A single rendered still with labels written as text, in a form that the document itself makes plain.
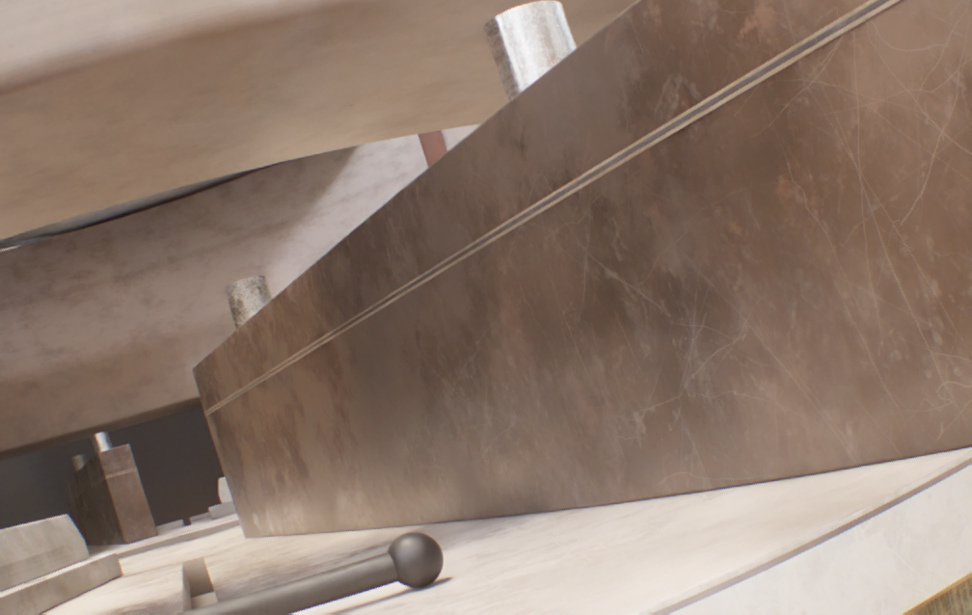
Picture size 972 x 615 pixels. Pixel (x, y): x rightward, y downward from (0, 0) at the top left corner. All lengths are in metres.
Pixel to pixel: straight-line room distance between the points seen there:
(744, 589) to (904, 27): 0.34
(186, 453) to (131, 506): 2.93
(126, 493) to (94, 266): 1.40
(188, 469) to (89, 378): 2.10
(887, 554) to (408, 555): 0.40
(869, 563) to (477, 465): 0.74
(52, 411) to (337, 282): 4.11
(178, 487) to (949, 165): 7.05
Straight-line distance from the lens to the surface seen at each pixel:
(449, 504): 1.46
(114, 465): 4.75
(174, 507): 7.54
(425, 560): 0.93
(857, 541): 0.68
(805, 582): 0.66
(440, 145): 5.22
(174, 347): 5.68
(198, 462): 7.69
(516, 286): 1.16
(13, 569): 2.05
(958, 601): 0.77
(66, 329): 5.70
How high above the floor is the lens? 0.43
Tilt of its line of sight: 5 degrees up
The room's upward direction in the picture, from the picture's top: 18 degrees counter-clockwise
